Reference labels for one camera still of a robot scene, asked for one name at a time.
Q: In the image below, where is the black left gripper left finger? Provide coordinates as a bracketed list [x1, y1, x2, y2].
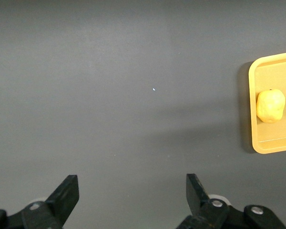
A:
[0, 175, 80, 229]

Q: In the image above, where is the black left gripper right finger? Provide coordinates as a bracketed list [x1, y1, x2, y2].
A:
[176, 173, 286, 229]

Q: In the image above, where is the yellow plastic tray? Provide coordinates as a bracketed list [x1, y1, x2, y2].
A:
[248, 51, 286, 155]

